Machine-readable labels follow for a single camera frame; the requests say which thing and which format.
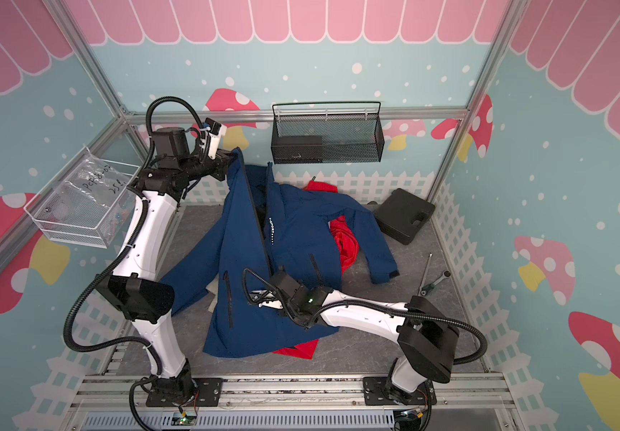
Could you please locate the blue jacket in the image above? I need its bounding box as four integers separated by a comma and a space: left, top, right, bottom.
162, 150, 399, 358

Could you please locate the beige jacket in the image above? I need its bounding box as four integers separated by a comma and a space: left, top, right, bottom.
206, 278, 218, 314

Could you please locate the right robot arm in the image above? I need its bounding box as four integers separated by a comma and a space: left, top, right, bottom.
242, 268, 489, 407

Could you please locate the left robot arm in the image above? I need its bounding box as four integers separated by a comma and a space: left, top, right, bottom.
62, 96, 232, 407

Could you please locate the red jacket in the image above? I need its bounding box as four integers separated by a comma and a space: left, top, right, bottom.
274, 178, 360, 360

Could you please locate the clear plastic bag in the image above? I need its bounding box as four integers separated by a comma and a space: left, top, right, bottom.
50, 150, 144, 241

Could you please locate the black plastic tool case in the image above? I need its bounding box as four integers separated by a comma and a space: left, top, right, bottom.
373, 189, 436, 245

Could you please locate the horizontal aluminium frame bar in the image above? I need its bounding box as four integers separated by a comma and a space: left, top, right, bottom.
123, 107, 470, 126

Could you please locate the black wire mesh basket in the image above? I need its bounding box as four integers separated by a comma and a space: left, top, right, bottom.
270, 101, 385, 164

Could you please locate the white wire basket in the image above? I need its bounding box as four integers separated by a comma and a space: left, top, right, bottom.
23, 146, 148, 250

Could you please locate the green handled ratchet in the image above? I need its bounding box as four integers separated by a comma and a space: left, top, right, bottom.
419, 270, 451, 296

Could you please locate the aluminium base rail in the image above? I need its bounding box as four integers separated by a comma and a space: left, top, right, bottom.
66, 374, 521, 431

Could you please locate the aluminium frame post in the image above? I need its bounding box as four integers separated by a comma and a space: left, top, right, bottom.
43, 1, 177, 162

